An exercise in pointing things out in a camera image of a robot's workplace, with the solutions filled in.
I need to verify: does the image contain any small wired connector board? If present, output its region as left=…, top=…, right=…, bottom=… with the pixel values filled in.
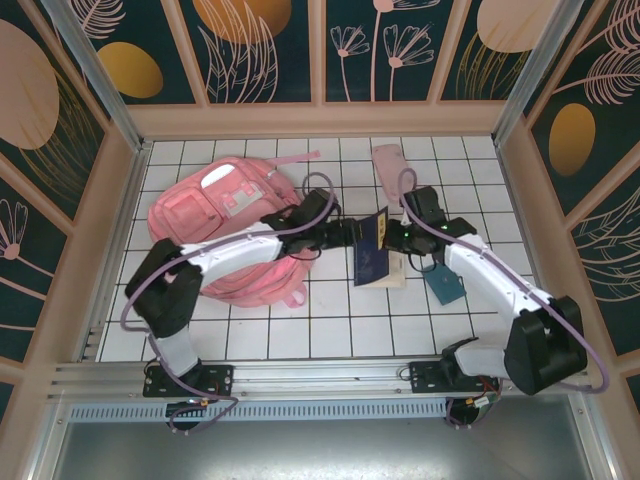
left=462, top=394, right=501, bottom=419
left=167, top=397, right=214, bottom=416

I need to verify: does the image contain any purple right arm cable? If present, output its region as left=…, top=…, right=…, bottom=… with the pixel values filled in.
left=397, top=167, right=611, bottom=431

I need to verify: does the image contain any slotted white cable duct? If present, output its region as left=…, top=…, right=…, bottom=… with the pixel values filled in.
left=67, top=402, right=451, bottom=422

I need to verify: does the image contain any small teal notebook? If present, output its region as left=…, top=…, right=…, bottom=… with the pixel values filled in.
left=419, top=267, right=466, bottom=305

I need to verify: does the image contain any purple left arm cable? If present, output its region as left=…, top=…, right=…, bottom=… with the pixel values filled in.
left=122, top=172, right=336, bottom=436

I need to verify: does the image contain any aluminium mounting rail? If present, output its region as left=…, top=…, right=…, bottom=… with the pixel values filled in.
left=47, top=353, right=596, bottom=405

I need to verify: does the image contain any aluminium corner post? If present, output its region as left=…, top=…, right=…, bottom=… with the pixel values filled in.
left=492, top=0, right=601, bottom=146
left=42, top=0, right=153, bottom=156

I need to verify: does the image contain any aluminium side rail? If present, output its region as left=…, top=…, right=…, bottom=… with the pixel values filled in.
left=494, top=142, right=571, bottom=356

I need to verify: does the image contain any grey metal sheet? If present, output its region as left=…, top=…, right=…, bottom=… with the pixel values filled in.
left=29, top=399, right=626, bottom=480

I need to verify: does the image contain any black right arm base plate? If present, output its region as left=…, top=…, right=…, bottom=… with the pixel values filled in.
left=408, top=360, right=501, bottom=396

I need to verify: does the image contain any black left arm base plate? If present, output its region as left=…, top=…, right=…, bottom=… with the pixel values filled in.
left=143, top=363, right=236, bottom=399

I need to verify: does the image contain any pink pencil case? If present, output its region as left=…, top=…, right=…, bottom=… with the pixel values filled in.
left=370, top=144, right=416, bottom=201

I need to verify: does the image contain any pink backpack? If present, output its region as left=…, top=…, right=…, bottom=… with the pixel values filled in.
left=148, top=149, right=321, bottom=309

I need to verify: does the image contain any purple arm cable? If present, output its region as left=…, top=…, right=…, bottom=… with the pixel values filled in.
left=397, top=167, right=611, bottom=431
left=122, top=172, right=336, bottom=436

